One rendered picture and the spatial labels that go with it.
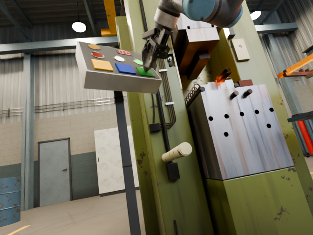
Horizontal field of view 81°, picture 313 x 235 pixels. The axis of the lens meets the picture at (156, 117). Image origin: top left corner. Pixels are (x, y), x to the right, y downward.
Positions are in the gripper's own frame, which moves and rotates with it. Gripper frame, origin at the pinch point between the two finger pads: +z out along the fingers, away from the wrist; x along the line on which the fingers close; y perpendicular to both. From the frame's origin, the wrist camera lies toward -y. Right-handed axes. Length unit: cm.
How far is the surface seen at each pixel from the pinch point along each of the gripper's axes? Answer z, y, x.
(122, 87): 7.7, 6.3, -11.3
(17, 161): 599, -410, -116
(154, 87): 5.9, 6.3, 4.3
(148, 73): 1.3, 2.8, 0.6
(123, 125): 22.2, 14.8, -9.8
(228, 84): -2, 8, 51
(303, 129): 188, -102, 759
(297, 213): 25, 73, 58
